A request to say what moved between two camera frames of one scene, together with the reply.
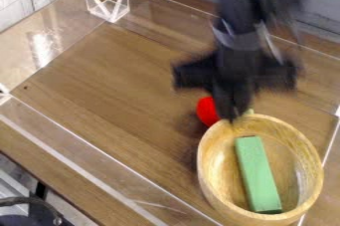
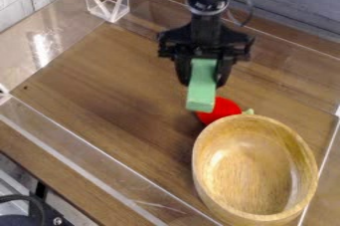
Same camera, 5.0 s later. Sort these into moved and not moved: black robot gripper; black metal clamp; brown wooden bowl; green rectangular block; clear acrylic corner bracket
Moved: green rectangular block; black robot gripper
Not moved: brown wooden bowl; clear acrylic corner bracket; black metal clamp
